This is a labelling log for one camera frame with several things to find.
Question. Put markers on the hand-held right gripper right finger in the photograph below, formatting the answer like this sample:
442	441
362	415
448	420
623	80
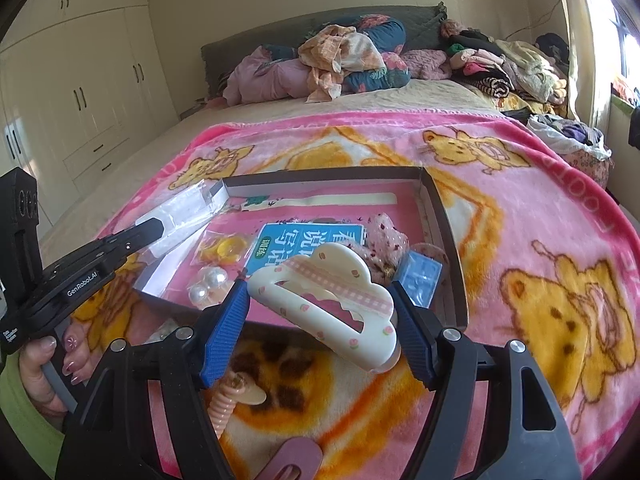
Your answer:
416	342

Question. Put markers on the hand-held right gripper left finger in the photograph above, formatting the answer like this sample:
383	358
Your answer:
225	332

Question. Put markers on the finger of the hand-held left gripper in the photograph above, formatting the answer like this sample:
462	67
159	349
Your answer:
145	234

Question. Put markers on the long clear plastic packet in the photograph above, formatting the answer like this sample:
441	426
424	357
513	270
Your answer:
185	210

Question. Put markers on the pearl hair clip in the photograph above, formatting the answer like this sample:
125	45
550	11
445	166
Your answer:
210	285

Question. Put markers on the small blue box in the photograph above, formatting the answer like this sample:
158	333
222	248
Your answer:
420	277

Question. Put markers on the yellow hoops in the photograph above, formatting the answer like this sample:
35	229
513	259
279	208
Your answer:
222	249

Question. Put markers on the cream cloud hair claw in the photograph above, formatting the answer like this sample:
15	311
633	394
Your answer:
300	285

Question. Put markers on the shallow cardboard box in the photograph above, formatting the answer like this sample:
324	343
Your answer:
450	260

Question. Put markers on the floral fabric scrunchie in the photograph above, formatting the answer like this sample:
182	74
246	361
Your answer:
382	240

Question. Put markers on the person's left hand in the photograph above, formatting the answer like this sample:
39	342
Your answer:
35	375

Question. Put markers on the earring card in clear packet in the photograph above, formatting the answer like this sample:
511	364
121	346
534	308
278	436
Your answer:
165	332

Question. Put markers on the pink book with blue label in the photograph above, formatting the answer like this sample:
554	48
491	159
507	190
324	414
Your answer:
285	245

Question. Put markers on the mauve oval hair clip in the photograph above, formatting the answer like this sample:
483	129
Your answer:
290	460

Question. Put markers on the pink printed blanket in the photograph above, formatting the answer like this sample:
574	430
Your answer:
525	220

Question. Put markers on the white wardrobe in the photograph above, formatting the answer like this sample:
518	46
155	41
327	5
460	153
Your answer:
75	85

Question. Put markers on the bed with beige sheet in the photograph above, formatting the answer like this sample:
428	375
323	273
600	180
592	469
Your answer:
280	112

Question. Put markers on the pink quilt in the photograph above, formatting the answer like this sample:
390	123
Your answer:
265	80

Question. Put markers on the bag of clothes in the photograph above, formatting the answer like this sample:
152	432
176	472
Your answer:
570	140

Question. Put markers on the orange patterned cloth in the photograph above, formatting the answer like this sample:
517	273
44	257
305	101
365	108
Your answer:
330	55

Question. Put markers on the pile of clothes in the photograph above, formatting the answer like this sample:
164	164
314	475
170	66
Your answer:
500	65

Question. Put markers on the dark floral quilt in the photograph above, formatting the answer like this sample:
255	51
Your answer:
385	32

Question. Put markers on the dark clothes on windowsill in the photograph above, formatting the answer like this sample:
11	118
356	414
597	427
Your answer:
631	110

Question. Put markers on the grey padded headboard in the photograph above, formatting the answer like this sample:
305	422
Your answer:
425	25

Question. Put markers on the cream curtain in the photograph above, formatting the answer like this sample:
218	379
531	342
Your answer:
585	50

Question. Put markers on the window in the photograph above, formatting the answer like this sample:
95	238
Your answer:
625	20

